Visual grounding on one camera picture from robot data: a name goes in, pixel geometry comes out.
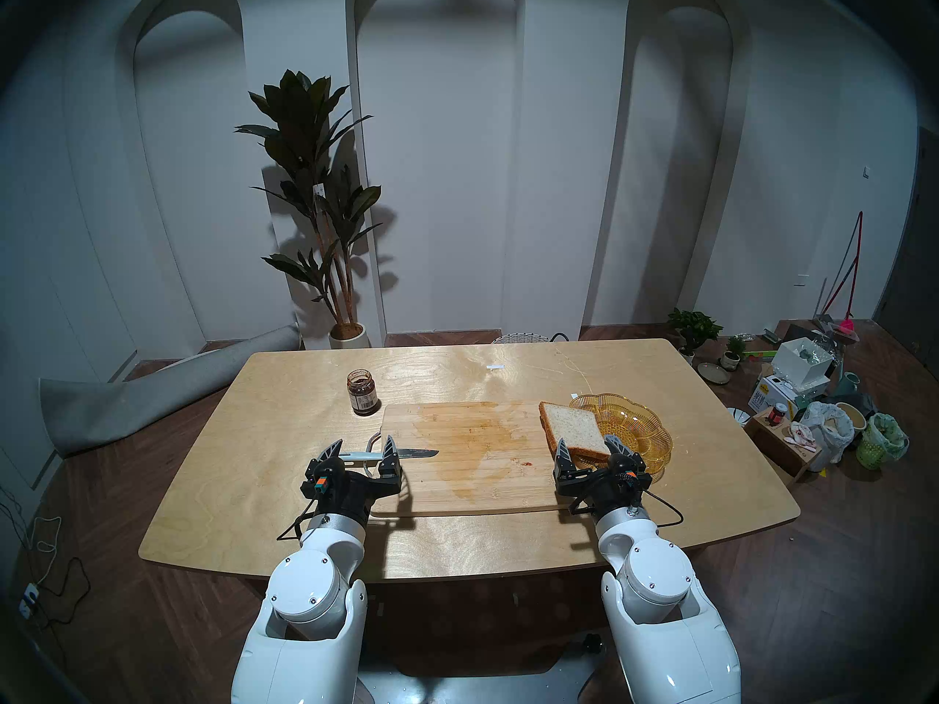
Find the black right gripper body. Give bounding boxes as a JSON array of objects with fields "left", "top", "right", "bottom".
[{"left": 555, "top": 466, "right": 654, "bottom": 518}]

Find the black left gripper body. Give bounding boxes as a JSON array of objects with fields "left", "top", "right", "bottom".
[{"left": 299, "top": 466, "right": 404, "bottom": 526}]

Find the grey handled table knife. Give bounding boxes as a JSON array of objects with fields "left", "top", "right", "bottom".
[{"left": 339, "top": 448, "right": 439, "bottom": 463}]

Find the white bread slice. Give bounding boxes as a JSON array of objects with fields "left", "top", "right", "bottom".
[{"left": 539, "top": 400, "right": 611, "bottom": 463}]

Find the amber glass plate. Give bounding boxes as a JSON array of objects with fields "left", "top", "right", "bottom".
[{"left": 569, "top": 392, "right": 673, "bottom": 483}]

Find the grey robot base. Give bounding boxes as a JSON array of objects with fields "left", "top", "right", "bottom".
[{"left": 352, "top": 633, "right": 608, "bottom": 704}]

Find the glass jam jar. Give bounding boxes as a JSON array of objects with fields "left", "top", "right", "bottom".
[{"left": 346, "top": 369, "right": 379, "bottom": 416}]

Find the wooden cutting board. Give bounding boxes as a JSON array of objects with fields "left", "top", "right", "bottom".
[{"left": 365, "top": 400, "right": 580, "bottom": 518}]

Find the bushy small potted plant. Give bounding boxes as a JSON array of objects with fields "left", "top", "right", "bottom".
[{"left": 666, "top": 308, "right": 723, "bottom": 364}]

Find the white yellow printed carton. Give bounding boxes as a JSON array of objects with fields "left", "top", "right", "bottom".
[{"left": 748, "top": 376, "right": 800, "bottom": 416}]

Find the rolled grey mat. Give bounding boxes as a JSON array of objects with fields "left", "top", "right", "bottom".
[{"left": 39, "top": 325, "right": 302, "bottom": 458}]

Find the white box appliance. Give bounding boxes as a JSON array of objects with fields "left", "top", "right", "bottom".
[{"left": 770, "top": 337, "right": 836, "bottom": 392}]

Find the white plastic bag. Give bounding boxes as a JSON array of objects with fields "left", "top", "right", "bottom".
[{"left": 800, "top": 400, "right": 855, "bottom": 472}]

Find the green mesh bag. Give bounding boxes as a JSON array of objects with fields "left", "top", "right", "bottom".
[{"left": 856, "top": 413, "right": 910, "bottom": 470}]

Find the tall potted plant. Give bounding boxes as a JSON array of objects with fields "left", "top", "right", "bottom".
[{"left": 235, "top": 70, "right": 384, "bottom": 350}]

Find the dark door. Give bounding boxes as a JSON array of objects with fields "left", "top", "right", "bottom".
[{"left": 873, "top": 127, "right": 939, "bottom": 381}]

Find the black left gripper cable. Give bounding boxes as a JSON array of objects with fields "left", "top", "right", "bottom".
[{"left": 277, "top": 483, "right": 324, "bottom": 542}]

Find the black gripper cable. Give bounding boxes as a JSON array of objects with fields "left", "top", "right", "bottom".
[
  {"left": 277, "top": 483, "right": 324, "bottom": 542},
  {"left": 569, "top": 490, "right": 684, "bottom": 529}
]

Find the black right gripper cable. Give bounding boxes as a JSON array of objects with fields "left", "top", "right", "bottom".
[{"left": 569, "top": 490, "right": 684, "bottom": 529}]

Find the black floor cable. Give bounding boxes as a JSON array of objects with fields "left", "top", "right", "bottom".
[{"left": 33, "top": 556, "right": 92, "bottom": 626}]

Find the white floor cable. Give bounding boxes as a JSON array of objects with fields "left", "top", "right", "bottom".
[{"left": 22, "top": 516, "right": 63, "bottom": 586}]

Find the red handled broom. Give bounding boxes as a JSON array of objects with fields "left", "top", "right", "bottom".
[{"left": 820, "top": 211, "right": 864, "bottom": 337}]

